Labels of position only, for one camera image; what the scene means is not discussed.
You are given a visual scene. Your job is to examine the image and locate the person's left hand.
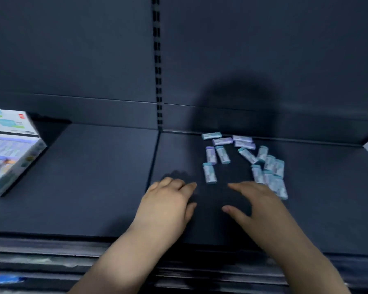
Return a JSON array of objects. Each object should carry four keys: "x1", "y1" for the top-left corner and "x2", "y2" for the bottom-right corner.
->
[{"x1": 131, "y1": 177, "x2": 198, "y2": 240}]

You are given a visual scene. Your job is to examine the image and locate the person's right hand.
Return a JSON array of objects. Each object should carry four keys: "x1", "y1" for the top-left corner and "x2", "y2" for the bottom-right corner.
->
[{"x1": 222, "y1": 181, "x2": 298, "y2": 251}]

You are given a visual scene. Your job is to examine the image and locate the person's right forearm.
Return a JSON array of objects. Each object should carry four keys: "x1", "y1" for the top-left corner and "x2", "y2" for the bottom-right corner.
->
[{"x1": 262, "y1": 235, "x2": 352, "y2": 294}]

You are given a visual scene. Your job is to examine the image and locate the person's left forearm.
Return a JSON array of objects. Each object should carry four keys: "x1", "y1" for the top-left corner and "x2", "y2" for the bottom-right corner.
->
[{"x1": 67, "y1": 225, "x2": 160, "y2": 294}]

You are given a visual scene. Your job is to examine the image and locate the pile of small wrapped erasers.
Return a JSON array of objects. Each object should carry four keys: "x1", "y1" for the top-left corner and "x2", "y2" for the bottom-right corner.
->
[{"x1": 201, "y1": 132, "x2": 289, "y2": 200}]

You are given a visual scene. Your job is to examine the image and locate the slotted black shelf upright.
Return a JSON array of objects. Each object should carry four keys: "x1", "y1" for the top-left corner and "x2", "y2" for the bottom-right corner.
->
[{"x1": 151, "y1": 0, "x2": 164, "y2": 132}]

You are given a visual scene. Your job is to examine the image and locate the white printed display box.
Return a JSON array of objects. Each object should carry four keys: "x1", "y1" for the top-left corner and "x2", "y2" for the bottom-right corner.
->
[{"x1": 0, "y1": 106, "x2": 48, "y2": 199}]

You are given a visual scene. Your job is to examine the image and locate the blue shelf label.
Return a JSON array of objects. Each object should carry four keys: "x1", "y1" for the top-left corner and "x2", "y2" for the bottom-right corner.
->
[{"x1": 0, "y1": 275, "x2": 26, "y2": 285}]

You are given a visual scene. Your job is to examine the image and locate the dark shelf front rail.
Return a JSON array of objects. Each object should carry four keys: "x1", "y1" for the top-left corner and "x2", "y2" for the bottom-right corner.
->
[{"x1": 0, "y1": 234, "x2": 368, "y2": 294}]

